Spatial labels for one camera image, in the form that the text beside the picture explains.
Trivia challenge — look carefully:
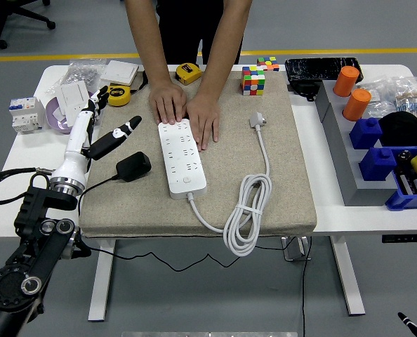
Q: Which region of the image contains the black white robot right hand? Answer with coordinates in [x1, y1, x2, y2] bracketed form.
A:
[397, 311, 417, 337]

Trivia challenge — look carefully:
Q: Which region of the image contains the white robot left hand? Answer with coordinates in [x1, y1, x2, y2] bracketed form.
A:
[50, 85, 143, 184]

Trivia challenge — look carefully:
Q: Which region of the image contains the white power strip cord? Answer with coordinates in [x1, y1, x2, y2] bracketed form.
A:
[186, 111, 273, 258]

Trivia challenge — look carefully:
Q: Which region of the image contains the white blank wall plate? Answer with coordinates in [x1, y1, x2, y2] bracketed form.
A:
[55, 80, 90, 119]

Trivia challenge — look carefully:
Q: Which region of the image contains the orange cylinder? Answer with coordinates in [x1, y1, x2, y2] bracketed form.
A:
[333, 65, 361, 98]
[342, 88, 373, 122]

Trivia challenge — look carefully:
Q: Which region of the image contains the white wall socket panel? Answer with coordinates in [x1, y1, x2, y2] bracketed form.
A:
[63, 102, 81, 128]

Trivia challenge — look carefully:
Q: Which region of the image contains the grey-brown mat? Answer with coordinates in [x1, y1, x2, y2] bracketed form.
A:
[78, 70, 318, 239]

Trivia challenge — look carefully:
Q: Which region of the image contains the clear bag of screws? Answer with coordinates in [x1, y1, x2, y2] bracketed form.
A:
[45, 59, 107, 98]

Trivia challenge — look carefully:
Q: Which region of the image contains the black hanging cable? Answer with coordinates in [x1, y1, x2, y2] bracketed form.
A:
[300, 237, 314, 337]

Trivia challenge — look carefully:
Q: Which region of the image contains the person's torso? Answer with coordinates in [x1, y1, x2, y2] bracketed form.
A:
[155, 0, 244, 66]

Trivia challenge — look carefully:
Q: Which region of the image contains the black power adapter plug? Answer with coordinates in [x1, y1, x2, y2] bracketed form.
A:
[115, 151, 152, 183]

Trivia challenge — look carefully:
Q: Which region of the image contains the square yellow tape measure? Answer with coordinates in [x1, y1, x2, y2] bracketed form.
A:
[175, 62, 203, 86]

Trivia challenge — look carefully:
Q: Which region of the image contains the white power strip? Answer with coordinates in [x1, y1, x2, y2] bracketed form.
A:
[157, 118, 208, 200]

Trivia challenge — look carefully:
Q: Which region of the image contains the metal bracket under table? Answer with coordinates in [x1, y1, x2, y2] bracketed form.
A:
[281, 236, 313, 263]

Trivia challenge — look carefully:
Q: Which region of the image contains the person's left hand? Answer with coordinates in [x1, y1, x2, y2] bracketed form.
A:
[185, 93, 220, 152]

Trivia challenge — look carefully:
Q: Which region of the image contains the blue plastic block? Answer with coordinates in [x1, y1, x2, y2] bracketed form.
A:
[349, 117, 384, 150]
[358, 146, 398, 182]

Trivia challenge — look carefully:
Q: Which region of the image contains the blue plastic bin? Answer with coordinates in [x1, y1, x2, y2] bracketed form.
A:
[385, 145, 417, 211]

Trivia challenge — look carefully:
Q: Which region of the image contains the black cracked tray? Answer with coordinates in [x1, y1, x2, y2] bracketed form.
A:
[284, 57, 364, 85]

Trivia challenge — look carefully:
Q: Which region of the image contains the small colourful puzzle cube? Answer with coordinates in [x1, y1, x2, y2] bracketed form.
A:
[256, 55, 281, 72]

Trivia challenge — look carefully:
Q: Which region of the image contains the clear plastic bag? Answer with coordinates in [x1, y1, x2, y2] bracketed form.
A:
[357, 79, 398, 119]

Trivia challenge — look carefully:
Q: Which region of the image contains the thin black adapter cord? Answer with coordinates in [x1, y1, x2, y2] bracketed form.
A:
[77, 175, 286, 273]

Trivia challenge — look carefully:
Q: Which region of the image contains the clear bag of resistors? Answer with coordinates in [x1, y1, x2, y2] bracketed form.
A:
[392, 76, 417, 119]

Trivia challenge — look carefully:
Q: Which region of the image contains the white circuit breaker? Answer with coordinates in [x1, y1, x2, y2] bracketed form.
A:
[8, 97, 46, 135]

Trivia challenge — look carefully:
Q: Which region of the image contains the person's right hand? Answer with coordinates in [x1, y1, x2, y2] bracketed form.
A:
[147, 81, 188, 126]

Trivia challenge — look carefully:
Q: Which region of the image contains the round yellow tape measure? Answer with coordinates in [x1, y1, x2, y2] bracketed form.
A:
[107, 84, 131, 107]

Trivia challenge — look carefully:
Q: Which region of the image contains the grey stepped block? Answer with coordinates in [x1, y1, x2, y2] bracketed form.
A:
[315, 80, 399, 207]

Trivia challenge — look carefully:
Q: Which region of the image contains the white switch panel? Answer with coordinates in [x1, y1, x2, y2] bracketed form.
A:
[99, 60, 140, 86]

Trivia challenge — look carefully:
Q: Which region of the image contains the black table control panel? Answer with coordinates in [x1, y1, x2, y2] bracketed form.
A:
[381, 234, 417, 244]

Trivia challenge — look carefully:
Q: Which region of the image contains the black office chair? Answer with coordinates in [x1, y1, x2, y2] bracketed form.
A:
[0, 0, 57, 50]

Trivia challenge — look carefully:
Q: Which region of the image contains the large colourful puzzle cube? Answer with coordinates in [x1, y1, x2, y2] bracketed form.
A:
[241, 65, 267, 96]

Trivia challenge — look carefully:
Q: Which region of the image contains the black cloth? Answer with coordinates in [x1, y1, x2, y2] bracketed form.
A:
[378, 111, 417, 147]

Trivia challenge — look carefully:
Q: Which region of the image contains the white table leg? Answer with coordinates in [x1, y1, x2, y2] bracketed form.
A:
[329, 235, 366, 316]
[88, 239, 117, 322]

